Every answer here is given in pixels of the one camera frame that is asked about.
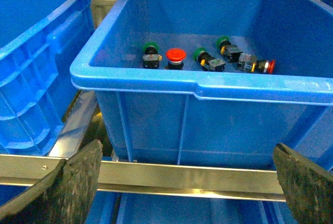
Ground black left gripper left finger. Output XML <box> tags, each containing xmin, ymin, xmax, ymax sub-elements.
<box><xmin>1</xmin><ymin>139</ymin><xmax>103</xmax><ymax>223</ymax></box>

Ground blue bin far left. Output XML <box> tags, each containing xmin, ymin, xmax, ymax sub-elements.
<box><xmin>1</xmin><ymin>0</ymin><xmax>94</xmax><ymax>155</ymax></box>

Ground red mushroom push button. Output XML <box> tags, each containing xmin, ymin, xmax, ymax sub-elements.
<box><xmin>165</xmin><ymin>48</ymin><xmax>187</xmax><ymax>70</ymax></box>

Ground metal shelf front rail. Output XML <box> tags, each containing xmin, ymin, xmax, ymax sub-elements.
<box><xmin>1</xmin><ymin>154</ymin><xmax>285</xmax><ymax>202</ymax></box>

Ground green push button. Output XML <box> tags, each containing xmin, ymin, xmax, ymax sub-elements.
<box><xmin>142</xmin><ymin>42</ymin><xmax>162</xmax><ymax>69</ymax></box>
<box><xmin>216</xmin><ymin>36</ymin><xmax>242</xmax><ymax>63</ymax></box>
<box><xmin>193</xmin><ymin>47</ymin><xmax>226</xmax><ymax>72</ymax></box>

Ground red push button lying sideways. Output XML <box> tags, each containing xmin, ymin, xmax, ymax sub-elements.
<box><xmin>236</xmin><ymin>54</ymin><xmax>276</xmax><ymax>74</ymax></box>

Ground metal divider rail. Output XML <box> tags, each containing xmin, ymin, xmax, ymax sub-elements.
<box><xmin>48</xmin><ymin>91</ymin><xmax>97</xmax><ymax>158</ymax></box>

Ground green push button right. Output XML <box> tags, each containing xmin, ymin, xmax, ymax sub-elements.
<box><xmin>216</xmin><ymin>36</ymin><xmax>242</xmax><ymax>63</ymax></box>

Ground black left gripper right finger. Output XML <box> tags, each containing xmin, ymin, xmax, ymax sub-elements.
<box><xmin>273</xmin><ymin>143</ymin><xmax>332</xmax><ymax>223</ymax></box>

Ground green push button left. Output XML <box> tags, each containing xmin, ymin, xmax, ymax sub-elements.
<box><xmin>142</xmin><ymin>42</ymin><xmax>162</xmax><ymax>69</ymax></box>

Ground blue bin lower shelf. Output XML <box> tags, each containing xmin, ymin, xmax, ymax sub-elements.
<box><xmin>0</xmin><ymin>185</ymin><xmax>299</xmax><ymax>224</ymax></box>

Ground blue bin holding buttons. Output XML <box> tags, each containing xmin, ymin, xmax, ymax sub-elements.
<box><xmin>70</xmin><ymin>0</ymin><xmax>332</xmax><ymax>170</ymax></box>

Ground green push button middle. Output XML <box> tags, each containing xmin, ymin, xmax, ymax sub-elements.
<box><xmin>193</xmin><ymin>47</ymin><xmax>226</xmax><ymax>72</ymax></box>

